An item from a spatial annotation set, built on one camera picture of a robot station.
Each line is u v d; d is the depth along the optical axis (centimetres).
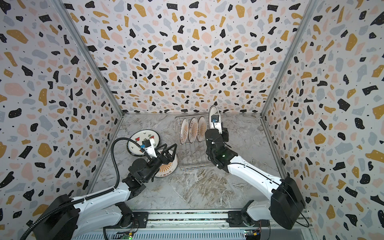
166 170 90
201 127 103
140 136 106
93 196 48
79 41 80
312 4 71
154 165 67
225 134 66
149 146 67
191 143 100
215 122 63
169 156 67
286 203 41
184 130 102
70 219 40
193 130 103
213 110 84
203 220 76
